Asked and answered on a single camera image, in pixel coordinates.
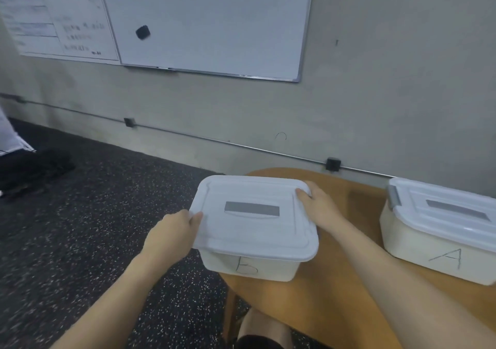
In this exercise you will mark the person's right hand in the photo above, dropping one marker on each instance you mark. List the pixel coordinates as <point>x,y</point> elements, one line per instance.
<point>324,211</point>

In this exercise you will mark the person's left hand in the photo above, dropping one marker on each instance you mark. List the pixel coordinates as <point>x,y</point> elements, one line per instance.
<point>170,238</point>

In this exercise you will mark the white plastic bin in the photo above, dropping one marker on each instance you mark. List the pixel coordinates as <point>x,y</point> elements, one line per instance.
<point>418,256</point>
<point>271,267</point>

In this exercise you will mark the white tray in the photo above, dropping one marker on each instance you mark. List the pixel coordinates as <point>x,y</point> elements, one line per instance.
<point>248,232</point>
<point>457,221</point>

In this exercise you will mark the person's right forearm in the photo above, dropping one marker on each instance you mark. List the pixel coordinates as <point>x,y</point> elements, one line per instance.
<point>411,290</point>

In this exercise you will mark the person's left forearm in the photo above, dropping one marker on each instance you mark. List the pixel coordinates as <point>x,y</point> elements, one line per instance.
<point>108,306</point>

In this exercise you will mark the person's black shorts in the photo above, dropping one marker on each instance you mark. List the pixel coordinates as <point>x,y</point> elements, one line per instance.
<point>256,343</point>

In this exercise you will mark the wooden table leg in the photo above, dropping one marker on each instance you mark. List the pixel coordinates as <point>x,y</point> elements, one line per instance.
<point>230,314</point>

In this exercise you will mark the white sheet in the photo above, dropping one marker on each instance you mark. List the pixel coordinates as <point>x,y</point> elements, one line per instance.
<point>12,135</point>

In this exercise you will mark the small whiteboard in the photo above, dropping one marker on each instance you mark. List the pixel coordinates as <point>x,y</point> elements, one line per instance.
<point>54,11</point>

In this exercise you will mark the grey wall pipe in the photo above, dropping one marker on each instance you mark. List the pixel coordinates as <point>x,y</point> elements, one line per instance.
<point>201,138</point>

